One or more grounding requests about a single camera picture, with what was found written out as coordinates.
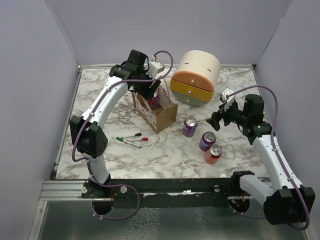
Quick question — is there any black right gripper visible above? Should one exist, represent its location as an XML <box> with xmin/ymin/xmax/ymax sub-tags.
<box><xmin>206</xmin><ymin>98</ymin><xmax>250</xmax><ymax>131</ymax></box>

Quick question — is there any red soda can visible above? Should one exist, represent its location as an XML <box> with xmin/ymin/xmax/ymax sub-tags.
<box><xmin>204</xmin><ymin>144</ymin><xmax>222</xmax><ymax>164</ymax></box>
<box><xmin>147</xmin><ymin>94</ymin><xmax>160</xmax><ymax>110</ymax></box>

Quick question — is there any purple soda can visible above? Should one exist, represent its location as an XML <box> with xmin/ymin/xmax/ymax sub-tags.
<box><xmin>182</xmin><ymin>117</ymin><xmax>198</xmax><ymax>137</ymax></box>
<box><xmin>199</xmin><ymin>131</ymin><xmax>216</xmax><ymax>152</ymax></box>

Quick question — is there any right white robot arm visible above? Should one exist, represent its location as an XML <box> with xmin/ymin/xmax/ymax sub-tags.
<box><xmin>206</xmin><ymin>89</ymin><xmax>316</xmax><ymax>229</ymax></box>

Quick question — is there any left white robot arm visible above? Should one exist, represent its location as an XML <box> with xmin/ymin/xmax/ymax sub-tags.
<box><xmin>69</xmin><ymin>49</ymin><xmax>165</xmax><ymax>198</ymax></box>

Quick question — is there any round pastel drawer cabinet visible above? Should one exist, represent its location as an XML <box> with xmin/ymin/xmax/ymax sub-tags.
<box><xmin>170</xmin><ymin>50</ymin><xmax>221</xmax><ymax>107</ymax></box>

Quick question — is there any black capped marker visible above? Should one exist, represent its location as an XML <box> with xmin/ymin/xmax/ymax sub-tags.
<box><xmin>122</xmin><ymin>132</ymin><xmax>142</xmax><ymax>139</ymax></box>

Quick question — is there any red capped marker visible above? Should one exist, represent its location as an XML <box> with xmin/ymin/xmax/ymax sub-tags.
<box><xmin>128</xmin><ymin>137</ymin><xmax>149</xmax><ymax>142</ymax></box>

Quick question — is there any green capped marker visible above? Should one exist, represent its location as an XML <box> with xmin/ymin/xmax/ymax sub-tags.
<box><xmin>116</xmin><ymin>137</ymin><xmax>142</xmax><ymax>149</ymax></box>

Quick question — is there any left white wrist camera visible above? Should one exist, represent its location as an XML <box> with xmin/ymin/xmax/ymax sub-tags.
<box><xmin>145</xmin><ymin>55</ymin><xmax>165</xmax><ymax>79</ymax></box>

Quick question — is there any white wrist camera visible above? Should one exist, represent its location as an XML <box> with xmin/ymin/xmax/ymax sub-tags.
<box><xmin>145</xmin><ymin>55</ymin><xmax>165</xmax><ymax>79</ymax></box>
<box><xmin>219</xmin><ymin>87</ymin><xmax>236</xmax><ymax>111</ymax></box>

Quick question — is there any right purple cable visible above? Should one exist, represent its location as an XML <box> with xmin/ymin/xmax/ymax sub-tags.
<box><xmin>224</xmin><ymin>84</ymin><xmax>311</xmax><ymax>231</ymax></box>

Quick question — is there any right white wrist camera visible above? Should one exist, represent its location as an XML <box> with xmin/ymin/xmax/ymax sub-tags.
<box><xmin>219</xmin><ymin>87</ymin><xmax>236</xmax><ymax>111</ymax></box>

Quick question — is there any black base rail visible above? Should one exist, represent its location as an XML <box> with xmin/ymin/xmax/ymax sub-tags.
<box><xmin>81</xmin><ymin>170</ymin><xmax>256</xmax><ymax>209</ymax></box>

